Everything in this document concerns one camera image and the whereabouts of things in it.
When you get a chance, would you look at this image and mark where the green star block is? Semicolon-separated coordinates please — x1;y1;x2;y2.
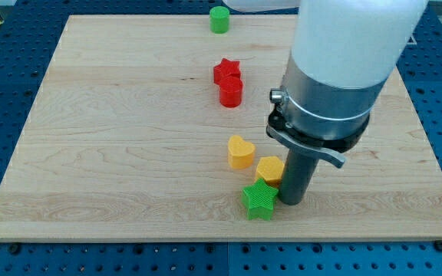
242;178;279;221

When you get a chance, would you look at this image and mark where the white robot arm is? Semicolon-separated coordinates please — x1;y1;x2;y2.
225;0;427;152

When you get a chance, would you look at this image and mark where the red star block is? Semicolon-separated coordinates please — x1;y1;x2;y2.
213;58;241;84

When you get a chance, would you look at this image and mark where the yellow heart block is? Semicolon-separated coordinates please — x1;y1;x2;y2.
227;135;256;169

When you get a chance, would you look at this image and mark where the red cylinder block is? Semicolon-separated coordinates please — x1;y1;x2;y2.
219;76;243;107

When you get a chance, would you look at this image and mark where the yellow hexagon block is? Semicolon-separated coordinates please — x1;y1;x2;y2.
255;156;285;188

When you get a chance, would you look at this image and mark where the wooden board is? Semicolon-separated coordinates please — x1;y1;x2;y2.
0;15;442;243

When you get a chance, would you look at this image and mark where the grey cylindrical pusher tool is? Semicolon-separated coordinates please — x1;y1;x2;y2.
278;150;318;205

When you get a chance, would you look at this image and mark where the green cylinder block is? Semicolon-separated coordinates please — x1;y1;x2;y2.
209;6;230;34

